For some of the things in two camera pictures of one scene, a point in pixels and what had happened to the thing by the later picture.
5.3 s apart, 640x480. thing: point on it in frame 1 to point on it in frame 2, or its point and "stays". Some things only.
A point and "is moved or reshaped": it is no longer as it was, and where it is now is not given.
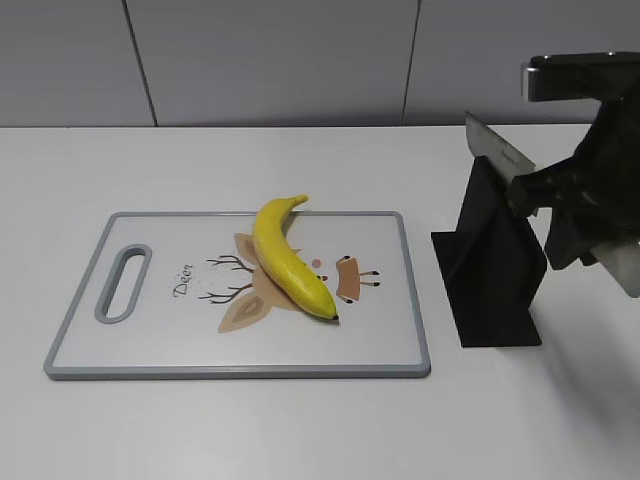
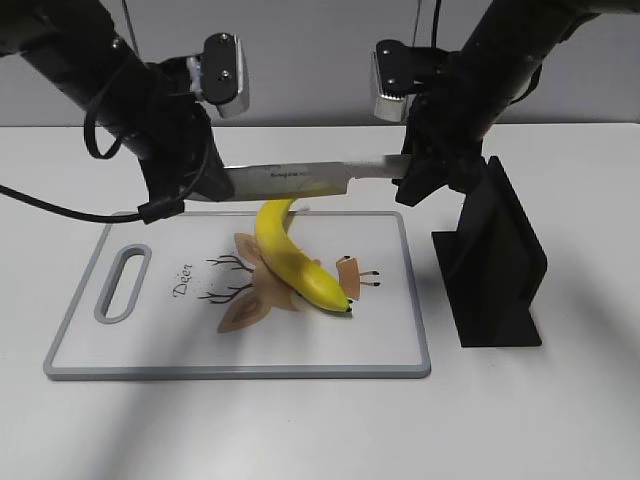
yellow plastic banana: x=283 y=266 is moved or reshaped
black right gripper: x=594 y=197 to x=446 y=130
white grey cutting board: x=207 y=309 stays
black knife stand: x=491 y=265 stays
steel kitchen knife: x=502 y=160 to x=252 y=181
